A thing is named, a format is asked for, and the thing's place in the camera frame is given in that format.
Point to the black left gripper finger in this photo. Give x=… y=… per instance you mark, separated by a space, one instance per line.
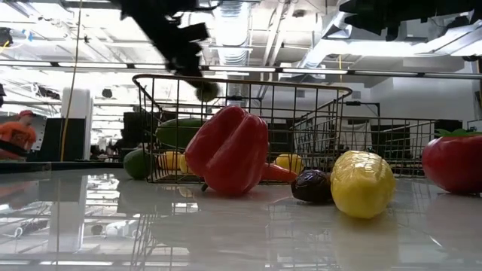
x=196 y=73
x=179 y=66

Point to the green lime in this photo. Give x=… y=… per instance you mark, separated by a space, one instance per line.
x=208 y=92
x=135 y=164

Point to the green cucumber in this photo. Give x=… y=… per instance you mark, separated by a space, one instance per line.
x=175 y=132

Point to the red bell pepper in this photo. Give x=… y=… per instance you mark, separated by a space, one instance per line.
x=229 y=150

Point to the yellow-orange citrus fruit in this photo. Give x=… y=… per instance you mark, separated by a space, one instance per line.
x=170 y=160

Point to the yellow lemon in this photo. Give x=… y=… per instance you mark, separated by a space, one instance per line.
x=184 y=165
x=289 y=162

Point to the orange carrot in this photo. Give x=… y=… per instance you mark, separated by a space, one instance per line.
x=276 y=174

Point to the dark purple plum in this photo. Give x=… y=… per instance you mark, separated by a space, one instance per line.
x=310 y=186

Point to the red tomato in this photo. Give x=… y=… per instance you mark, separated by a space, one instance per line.
x=455 y=165

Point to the yellow corn cob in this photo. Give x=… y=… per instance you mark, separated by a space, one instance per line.
x=361 y=184

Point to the black equipment rack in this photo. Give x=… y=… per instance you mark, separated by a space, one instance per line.
x=133 y=128

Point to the white building column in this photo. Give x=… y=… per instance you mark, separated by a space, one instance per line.
x=77 y=105

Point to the black partition panel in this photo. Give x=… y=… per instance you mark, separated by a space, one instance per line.
x=56 y=139

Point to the white perforated panel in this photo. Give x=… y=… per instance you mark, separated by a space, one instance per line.
x=40 y=131

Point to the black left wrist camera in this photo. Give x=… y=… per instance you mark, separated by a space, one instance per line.
x=197 y=34

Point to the linear ceiling light rail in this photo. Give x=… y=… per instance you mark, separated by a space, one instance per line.
x=241 y=69

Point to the silver spiral ventilation duct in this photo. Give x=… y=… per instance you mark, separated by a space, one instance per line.
x=333 y=24

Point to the ribbed ceiling duct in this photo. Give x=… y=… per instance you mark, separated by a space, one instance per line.
x=231 y=30

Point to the black table frame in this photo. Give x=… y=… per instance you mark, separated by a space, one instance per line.
x=56 y=165

